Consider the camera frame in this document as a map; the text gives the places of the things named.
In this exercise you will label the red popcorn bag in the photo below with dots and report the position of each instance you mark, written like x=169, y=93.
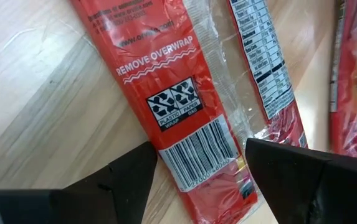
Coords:
x=352, y=124
x=165, y=77

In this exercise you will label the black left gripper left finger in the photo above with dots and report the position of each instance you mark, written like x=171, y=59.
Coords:
x=72, y=205

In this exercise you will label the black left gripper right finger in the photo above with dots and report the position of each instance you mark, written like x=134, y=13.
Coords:
x=315, y=186

